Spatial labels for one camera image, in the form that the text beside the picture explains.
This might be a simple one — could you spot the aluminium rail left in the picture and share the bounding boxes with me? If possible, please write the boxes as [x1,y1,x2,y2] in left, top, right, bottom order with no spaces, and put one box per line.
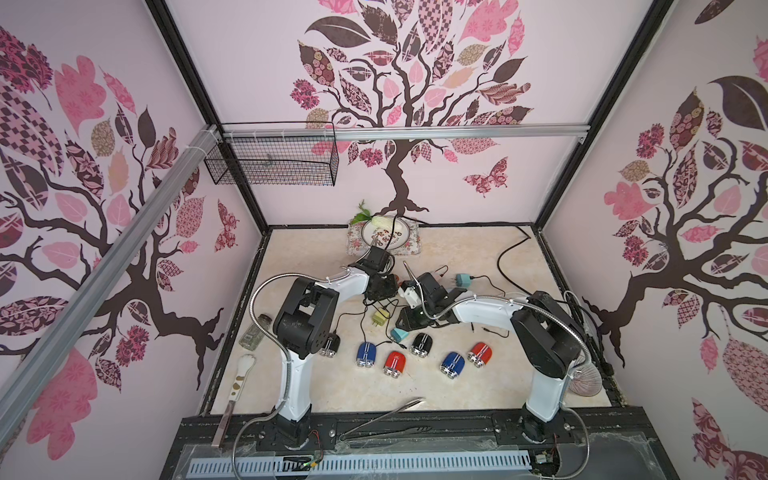
[1,126,219,446]

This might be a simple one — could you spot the pale green vegetable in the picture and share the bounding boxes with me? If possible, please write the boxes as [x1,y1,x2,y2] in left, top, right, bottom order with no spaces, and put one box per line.
[370,216,393,230]

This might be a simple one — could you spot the black cable of teal charger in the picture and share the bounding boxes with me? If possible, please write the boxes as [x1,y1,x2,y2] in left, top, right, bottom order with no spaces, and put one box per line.
[470,274,511,298]

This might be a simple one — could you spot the yellow USB charger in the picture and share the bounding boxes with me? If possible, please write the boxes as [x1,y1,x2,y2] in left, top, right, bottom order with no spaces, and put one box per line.
[371,308,392,326]

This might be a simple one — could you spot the floral rectangular tray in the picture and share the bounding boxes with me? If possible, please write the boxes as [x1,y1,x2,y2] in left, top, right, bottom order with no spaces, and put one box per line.
[346,217,422,256]

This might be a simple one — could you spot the black wire basket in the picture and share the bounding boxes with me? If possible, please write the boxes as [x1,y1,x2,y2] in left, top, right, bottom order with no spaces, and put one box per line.
[205,120,340,187]

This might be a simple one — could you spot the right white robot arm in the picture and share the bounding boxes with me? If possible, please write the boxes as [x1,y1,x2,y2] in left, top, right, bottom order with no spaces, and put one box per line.
[398,273,591,424]

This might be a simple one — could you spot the thin black strip cable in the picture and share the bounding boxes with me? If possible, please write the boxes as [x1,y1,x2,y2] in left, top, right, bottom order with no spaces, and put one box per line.
[369,215,535,253]

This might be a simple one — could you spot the thick black power cable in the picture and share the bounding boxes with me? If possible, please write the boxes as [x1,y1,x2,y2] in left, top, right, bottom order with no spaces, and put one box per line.
[495,225,571,305]

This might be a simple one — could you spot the aluminium rail back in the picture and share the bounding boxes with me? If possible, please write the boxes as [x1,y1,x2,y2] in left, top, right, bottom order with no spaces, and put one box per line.
[223,124,590,141]

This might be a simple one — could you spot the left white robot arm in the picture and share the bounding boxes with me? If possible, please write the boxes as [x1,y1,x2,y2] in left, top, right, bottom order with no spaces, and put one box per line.
[273,247,395,422]

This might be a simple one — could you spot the black electric shaver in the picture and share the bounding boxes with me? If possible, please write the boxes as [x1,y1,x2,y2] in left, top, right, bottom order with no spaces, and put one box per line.
[319,333,341,358]
[409,333,433,358]

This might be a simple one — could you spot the aluminium rail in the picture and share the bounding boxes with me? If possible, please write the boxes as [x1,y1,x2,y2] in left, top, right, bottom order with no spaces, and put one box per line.
[1,126,219,446]
[223,124,590,141]

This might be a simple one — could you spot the teal USB charger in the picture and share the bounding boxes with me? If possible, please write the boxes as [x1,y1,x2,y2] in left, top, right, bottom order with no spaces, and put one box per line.
[390,328,409,343]
[455,273,473,289]

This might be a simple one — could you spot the glass spice jar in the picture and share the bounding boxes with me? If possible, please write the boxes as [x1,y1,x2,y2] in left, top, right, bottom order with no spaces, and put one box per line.
[238,314,273,352]

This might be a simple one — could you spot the blue electric shaver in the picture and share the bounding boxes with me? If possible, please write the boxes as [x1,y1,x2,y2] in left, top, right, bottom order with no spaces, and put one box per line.
[439,351,466,379]
[355,342,377,368]

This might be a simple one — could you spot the white plate with red print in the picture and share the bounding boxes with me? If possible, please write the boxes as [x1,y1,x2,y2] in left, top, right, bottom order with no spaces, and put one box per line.
[361,217,411,250]

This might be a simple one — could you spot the metal tongs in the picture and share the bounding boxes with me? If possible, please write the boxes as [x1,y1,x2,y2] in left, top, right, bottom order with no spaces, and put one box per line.
[338,397,425,440]

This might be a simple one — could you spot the red electric shaver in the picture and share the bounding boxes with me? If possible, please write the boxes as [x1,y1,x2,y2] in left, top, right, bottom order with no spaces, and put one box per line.
[383,351,406,378]
[467,342,493,368]

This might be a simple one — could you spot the green leaf sprig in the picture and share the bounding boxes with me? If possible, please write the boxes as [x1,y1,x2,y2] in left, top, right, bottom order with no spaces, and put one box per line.
[349,200,374,226]

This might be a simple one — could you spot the white slotted cable duct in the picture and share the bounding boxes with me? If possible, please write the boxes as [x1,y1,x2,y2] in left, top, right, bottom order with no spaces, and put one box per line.
[184,449,534,480]

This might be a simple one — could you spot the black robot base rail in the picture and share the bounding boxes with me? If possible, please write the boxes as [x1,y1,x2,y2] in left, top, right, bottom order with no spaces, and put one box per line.
[160,407,677,479]

